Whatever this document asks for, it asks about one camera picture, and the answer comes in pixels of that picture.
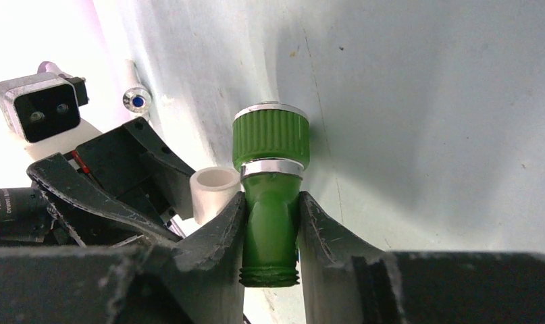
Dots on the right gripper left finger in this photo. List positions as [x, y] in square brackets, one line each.
[201, 272]

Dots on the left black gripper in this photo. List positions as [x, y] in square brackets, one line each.
[117, 188]

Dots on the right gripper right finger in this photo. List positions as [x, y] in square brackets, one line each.
[344, 278]

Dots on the white elbow fitting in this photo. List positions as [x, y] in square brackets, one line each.
[212, 189]

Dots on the green plastic faucet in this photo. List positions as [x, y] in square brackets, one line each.
[271, 151]

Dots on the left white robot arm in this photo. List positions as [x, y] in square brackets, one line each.
[25, 219]

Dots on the white plastic faucet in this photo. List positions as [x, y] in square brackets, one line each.
[136, 96]

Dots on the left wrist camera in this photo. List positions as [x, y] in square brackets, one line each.
[43, 105]

